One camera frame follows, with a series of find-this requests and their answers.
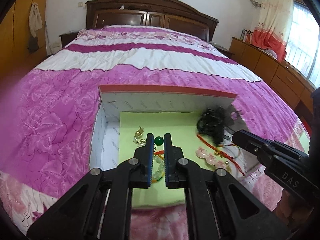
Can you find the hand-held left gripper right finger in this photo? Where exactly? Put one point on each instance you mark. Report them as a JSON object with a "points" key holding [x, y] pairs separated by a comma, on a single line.
{"points": [[167, 162]]}

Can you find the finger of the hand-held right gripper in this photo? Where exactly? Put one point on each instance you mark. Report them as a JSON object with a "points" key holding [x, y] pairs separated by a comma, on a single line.
{"points": [[252, 143]]}

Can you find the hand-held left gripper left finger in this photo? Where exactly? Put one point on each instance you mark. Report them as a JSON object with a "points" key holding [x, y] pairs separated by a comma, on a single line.
{"points": [[149, 162]]}

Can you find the pink bear hair clip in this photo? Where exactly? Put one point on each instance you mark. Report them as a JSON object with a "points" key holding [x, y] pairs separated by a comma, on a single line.
{"points": [[210, 158]]}

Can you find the red cardboard box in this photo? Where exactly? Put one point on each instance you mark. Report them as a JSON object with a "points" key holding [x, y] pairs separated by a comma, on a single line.
{"points": [[110, 142]]}

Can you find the person's right hand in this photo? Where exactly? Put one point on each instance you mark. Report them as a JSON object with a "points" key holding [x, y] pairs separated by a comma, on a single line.
{"points": [[295, 205]]}

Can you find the pearl cluster earring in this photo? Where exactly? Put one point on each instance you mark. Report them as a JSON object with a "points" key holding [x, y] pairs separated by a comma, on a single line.
{"points": [[140, 141]]}

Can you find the green paper piece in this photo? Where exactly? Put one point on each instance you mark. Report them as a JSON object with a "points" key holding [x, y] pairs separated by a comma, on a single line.
{"points": [[304, 142]]}

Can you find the gold stud earring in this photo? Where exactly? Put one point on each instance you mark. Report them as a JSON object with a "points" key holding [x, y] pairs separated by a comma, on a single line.
{"points": [[139, 131]]}

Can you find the light green paper sheet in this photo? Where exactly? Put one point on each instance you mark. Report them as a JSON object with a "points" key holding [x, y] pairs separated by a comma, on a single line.
{"points": [[185, 130]]}

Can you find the long wooden cabinet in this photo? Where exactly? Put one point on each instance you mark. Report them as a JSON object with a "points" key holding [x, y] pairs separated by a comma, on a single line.
{"points": [[265, 62]]}

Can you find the dark wooden nightstand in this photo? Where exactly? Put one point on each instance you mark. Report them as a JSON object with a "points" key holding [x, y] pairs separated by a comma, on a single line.
{"points": [[225, 51], [68, 38]]}

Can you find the pink floral bedspread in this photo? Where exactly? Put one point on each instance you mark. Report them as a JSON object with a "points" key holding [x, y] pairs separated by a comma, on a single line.
{"points": [[62, 105]]}

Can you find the row of books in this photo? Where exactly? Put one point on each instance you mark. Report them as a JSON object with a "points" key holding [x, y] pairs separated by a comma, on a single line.
{"points": [[246, 35]]}

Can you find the window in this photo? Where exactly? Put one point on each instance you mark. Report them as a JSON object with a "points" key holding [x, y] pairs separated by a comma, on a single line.
{"points": [[305, 40]]}

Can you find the red and white curtain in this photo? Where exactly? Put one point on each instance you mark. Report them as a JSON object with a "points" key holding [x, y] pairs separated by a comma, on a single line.
{"points": [[271, 25]]}

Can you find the dark wooden headboard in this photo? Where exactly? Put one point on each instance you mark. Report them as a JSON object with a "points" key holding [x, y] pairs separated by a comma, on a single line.
{"points": [[150, 12]]}

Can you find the hanging dark bag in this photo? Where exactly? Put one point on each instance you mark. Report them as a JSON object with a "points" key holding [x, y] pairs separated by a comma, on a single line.
{"points": [[33, 44]]}

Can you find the hanging white cloth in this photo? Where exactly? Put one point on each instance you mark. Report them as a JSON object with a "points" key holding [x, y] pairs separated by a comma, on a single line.
{"points": [[35, 18]]}

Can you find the wooden wardrobe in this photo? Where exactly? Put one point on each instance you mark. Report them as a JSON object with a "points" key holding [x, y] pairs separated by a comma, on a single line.
{"points": [[17, 30]]}

